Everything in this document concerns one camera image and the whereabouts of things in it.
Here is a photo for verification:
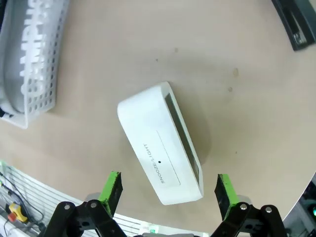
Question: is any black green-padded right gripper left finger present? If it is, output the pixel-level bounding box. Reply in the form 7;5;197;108
44;170;129;237

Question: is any white digital alarm clock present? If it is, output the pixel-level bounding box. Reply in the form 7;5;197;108
117;81;205;206

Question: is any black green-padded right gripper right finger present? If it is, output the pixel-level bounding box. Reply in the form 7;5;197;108
209;173;288;237

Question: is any grey pouch with white lettering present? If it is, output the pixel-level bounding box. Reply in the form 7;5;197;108
0;0;50;114

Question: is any white perforated plastic basket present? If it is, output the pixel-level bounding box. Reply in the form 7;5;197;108
0;0;71;130

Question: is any white slotted panel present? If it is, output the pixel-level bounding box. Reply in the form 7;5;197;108
0;164;154;237

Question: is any yellow emergency stop button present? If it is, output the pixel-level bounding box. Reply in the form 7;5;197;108
7;202;28;223

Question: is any black stapler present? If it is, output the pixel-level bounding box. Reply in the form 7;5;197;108
271;0;316;52

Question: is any thin black cable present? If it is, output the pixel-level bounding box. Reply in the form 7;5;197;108
0;172;47;230

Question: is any grey equipment with green light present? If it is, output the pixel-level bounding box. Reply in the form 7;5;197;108
283;172;316;237

